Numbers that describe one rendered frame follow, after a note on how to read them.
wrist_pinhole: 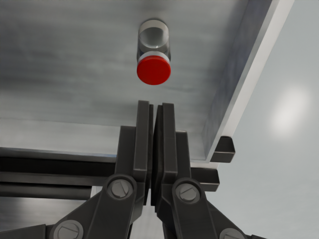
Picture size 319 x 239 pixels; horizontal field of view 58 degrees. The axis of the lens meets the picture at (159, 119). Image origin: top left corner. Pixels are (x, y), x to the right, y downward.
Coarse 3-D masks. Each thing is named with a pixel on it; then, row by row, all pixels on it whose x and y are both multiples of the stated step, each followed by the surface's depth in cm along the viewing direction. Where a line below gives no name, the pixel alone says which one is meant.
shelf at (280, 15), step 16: (288, 0) 19; (272, 32) 21; (256, 64) 23; (256, 80) 24; (240, 96) 25; (240, 112) 26; (224, 128) 28; (64, 160) 31; (80, 160) 31; (96, 160) 31; (112, 160) 31; (96, 192) 36; (144, 208) 40; (144, 224) 43; (160, 224) 43
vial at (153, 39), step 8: (144, 24) 19; (152, 24) 19; (160, 24) 19; (144, 32) 19; (152, 32) 18; (160, 32) 18; (168, 32) 20; (144, 40) 18; (152, 40) 18; (160, 40) 18; (168, 40) 19; (144, 48) 17; (152, 48) 17; (160, 48) 17; (168, 48) 18; (144, 56) 17; (168, 56) 18
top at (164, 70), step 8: (152, 56) 17; (160, 56) 17; (144, 64) 17; (152, 64) 17; (160, 64) 17; (168, 64) 17; (144, 72) 17; (152, 72) 17; (160, 72) 17; (168, 72) 17; (144, 80) 18; (152, 80) 18; (160, 80) 18
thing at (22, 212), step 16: (0, 192) 30; (16, 192) 30; (32, 192) 30; (48, 192) 31; (64, 192) 31; (80, 192) 31; (0, 208) 38; (16, 208) 38; (32, 208) 38; (48, 208) 39; (64, 208) 39; (0, 224) 42; (16, 224) 42; (32, 224) 42; (48, 224) 42
